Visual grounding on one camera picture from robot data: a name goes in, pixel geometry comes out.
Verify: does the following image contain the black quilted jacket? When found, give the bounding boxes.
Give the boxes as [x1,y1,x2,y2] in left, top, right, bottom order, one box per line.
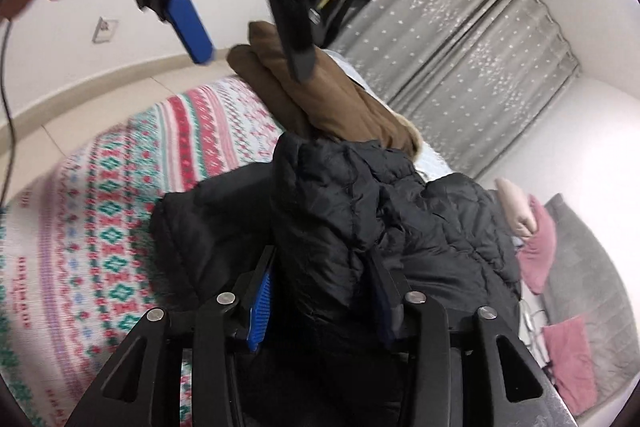
[150,134,523,427]

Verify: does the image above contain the white wall socket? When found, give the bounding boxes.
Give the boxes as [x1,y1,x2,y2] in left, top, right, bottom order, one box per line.
[92,17,120,44]

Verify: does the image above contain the grey star-print curtain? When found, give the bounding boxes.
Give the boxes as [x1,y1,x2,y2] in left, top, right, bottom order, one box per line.
[325,0,583,180]

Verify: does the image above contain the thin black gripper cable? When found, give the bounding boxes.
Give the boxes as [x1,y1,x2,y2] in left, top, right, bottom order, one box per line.
[0,19,18,208]

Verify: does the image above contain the patterned knit blanket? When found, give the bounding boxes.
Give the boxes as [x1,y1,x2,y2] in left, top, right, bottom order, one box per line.
[0,74,286,427]

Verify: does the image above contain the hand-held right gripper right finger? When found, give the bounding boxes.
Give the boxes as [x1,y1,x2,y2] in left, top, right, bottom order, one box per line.
[365,252,581,427]

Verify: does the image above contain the grey padded headboard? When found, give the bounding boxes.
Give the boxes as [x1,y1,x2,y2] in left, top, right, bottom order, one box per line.
[542,192,640,413]

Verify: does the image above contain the pink pillow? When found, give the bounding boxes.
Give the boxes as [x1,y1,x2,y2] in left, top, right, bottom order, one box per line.
[542,314,598,403]
[517,197,558,295]

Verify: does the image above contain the brown folded coat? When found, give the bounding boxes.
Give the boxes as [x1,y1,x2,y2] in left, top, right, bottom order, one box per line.
[227,21,421,158]

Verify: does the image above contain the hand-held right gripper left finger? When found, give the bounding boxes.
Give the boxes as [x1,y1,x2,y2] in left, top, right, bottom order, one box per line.
[65,247,278,427]

